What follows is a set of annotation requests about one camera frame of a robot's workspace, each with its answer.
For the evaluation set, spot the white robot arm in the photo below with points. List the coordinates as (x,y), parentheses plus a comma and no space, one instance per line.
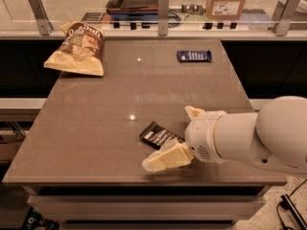
(273,138)

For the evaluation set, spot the brown chip bag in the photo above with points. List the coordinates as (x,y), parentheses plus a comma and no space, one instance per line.
(80,52)

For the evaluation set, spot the left metal glass bracket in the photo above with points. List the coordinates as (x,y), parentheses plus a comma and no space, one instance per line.
(43,23)

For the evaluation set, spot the right metal glass bracket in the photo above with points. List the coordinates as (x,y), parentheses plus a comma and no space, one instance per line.
(289,15)

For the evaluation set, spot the metal glass bracket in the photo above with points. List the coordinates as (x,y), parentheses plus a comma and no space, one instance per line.
(289,15)
(163,17)
(43,23)

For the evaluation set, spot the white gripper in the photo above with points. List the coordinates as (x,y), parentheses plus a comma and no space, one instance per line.
(201,134)

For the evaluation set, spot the black rxbar chocolate bar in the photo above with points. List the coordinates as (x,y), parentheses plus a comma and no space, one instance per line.
(156,136)

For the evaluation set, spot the middle metal glass bracket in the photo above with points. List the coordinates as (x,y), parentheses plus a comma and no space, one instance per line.
(163,17)

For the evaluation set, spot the blue snack bar wrapper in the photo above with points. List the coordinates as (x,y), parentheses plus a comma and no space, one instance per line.
(194,56)

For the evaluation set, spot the cardboard box with label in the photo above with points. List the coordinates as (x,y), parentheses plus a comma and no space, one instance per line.
(224,9)

